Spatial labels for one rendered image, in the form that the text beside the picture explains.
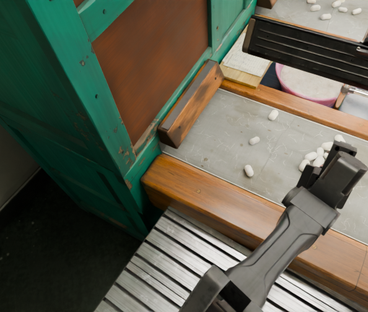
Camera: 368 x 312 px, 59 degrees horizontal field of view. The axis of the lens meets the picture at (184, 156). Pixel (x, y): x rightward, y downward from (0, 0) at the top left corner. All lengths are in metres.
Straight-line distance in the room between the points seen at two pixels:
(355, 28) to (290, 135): 0.54
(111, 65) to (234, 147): 0.47
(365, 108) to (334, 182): 0.65
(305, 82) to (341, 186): 0.62
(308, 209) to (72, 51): 0.45
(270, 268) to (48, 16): 0.46
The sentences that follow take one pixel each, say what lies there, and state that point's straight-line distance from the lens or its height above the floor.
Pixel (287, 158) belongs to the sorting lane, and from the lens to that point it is 0.98.
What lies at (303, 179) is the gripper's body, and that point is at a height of 0.91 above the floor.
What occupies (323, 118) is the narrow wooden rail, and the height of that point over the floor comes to 0.76.
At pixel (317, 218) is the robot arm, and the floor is 1.05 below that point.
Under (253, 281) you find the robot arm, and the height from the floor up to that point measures 1.11.
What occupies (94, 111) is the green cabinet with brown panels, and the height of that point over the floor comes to 1.09.
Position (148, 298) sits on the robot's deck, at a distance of 0.92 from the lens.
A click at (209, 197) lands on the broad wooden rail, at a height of 0.76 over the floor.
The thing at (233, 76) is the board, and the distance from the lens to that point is 1.11.
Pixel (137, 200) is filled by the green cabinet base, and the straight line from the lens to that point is 0.99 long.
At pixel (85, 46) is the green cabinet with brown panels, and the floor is 1.22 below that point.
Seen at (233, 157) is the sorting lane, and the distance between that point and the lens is 0.96.
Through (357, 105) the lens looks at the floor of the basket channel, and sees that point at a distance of 1.24.
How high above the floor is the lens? 1.56
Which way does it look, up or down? 58 degrees down
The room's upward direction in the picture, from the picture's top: 10 degrees counter-clockwise
